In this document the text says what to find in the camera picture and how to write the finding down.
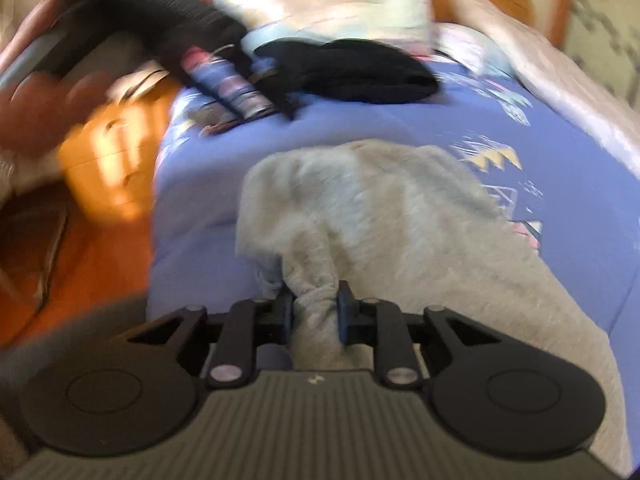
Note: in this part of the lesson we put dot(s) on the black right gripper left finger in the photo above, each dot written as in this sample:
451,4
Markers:
225,344

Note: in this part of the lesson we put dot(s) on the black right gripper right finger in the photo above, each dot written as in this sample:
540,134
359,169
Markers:
407,348

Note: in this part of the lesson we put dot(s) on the grey pants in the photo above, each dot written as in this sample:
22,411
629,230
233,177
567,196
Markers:
415,227

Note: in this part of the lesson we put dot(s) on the person's left hand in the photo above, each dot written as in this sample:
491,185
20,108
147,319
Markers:
37,114

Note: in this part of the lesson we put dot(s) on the blue patterned bed sheet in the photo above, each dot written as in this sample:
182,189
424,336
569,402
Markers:
570,198

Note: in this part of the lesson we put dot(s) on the black folded garment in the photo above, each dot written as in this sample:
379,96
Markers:
350,70

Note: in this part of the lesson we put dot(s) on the pastel floral pillow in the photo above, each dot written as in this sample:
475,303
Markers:
406,24

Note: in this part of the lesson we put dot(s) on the white satin quilt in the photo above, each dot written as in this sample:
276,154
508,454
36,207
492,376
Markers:
556,80

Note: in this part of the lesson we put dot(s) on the wooden wardrobe with glass doors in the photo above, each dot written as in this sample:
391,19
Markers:
602,38

